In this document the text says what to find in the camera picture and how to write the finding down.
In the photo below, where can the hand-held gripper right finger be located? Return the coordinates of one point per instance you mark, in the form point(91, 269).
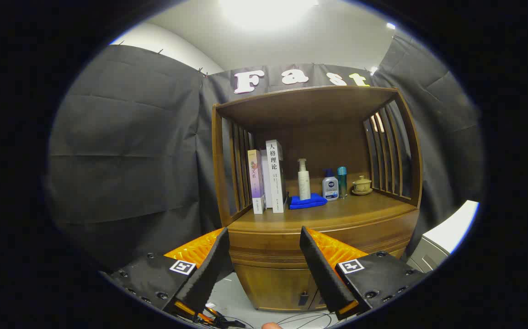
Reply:
point(325, 278)

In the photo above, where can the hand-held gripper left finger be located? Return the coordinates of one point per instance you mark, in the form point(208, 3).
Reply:
point(206, 278)

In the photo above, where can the brown wooden drawer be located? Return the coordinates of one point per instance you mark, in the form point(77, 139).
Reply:
point(268, 249)

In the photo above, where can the brown wooden cabinet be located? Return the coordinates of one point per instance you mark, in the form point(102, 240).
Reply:
point(268, 288)

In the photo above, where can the wooden countertop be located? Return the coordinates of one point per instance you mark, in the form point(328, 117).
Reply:
point(350, 210)

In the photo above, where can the orange and black tool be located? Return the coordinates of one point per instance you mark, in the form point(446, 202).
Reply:
point(222, 322)

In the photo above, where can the blue folded cloth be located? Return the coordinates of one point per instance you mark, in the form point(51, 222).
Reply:
point(307, 203)

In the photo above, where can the white bottle with blue cap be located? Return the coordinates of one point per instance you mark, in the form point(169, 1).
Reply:
point(330, 188)

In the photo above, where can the white pump bottle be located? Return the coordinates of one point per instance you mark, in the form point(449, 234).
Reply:
point(304, 185)

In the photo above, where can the teal bottle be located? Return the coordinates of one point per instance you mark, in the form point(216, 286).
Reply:
point(342, 183)

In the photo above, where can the lidded ceramic teacup with saucer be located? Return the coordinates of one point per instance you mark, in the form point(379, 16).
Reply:
point(362, 185)

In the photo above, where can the purple book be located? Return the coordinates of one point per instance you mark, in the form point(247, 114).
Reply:
point(255, 183)

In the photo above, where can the thick white and dark book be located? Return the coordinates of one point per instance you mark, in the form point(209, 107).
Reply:
point(275, 183)

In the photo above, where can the thin white book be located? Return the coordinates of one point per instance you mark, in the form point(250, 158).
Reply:
point(267, 183)

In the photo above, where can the white and grey appliance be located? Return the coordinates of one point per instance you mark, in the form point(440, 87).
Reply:
point(446, 233)

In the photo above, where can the black backdrop cloth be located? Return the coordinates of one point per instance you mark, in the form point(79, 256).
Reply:
point(122, 151)

